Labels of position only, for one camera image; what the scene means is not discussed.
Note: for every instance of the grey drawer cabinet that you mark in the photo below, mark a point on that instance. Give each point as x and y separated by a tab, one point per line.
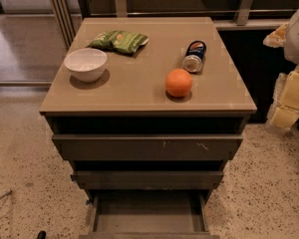
130	98

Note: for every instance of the orange fruit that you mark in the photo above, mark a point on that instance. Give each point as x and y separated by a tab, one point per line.
178	83

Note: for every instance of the black object on floor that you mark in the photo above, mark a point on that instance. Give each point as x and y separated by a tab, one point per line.
41	235

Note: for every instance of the wooden metal railing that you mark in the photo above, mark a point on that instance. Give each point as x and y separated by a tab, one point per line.
228	14

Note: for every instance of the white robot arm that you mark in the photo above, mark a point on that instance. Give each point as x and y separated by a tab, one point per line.
291	48

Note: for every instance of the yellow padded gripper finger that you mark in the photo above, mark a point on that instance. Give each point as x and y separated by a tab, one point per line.
276	39
284	111

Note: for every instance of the middle grey drawer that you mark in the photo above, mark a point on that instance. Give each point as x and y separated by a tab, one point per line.
147	180

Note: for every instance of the green chip bag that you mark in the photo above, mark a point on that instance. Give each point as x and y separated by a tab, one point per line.
121	41

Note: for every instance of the bottom grey open drawer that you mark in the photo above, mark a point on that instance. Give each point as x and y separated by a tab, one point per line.
135	214

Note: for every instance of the white bowl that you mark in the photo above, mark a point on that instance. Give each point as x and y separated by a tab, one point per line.
86	65

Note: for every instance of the blue pepsi can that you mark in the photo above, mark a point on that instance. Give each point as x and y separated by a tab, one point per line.
193	59

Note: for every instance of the top grey drawer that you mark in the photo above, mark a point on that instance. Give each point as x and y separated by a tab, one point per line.
147	147

